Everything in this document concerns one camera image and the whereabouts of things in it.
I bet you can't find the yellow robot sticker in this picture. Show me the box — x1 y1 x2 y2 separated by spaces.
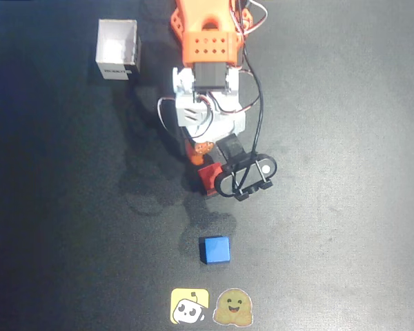
170 288 210 325

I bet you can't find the blue cube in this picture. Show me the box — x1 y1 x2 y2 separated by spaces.
198 236 231 265

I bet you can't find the smiling face sticker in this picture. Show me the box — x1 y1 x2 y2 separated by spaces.
212 288 255 327

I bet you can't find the red cube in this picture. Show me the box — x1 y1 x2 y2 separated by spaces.
197 162 224 197

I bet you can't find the red white servo wire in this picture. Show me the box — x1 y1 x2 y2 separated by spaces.
157 97 215 139
213 68 262 115
236 0 268 36

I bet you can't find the dark grey desk mat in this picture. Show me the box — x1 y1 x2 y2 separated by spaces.
0 0 414 331

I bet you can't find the white open cardboard box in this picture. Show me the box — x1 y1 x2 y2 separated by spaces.
95 19 142 81

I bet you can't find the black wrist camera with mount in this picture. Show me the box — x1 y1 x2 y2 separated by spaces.
213 136 278 202

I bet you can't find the black camera cable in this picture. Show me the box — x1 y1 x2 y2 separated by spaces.
231 0 265 194

